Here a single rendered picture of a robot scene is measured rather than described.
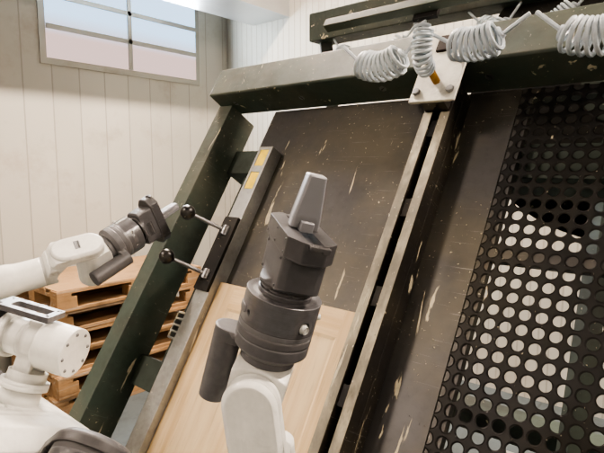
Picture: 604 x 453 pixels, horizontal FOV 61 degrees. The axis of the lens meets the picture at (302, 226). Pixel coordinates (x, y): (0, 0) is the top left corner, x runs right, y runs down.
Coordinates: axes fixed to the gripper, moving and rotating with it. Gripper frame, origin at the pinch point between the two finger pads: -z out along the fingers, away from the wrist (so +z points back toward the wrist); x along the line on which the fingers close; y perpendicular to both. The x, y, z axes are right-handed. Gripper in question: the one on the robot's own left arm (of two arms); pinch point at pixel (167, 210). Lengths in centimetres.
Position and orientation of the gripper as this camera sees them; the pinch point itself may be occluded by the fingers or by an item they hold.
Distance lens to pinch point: 137.5
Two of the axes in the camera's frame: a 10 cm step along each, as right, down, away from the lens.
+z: -6.0, 4.9, -6.3
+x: 2.7, 8.7, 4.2
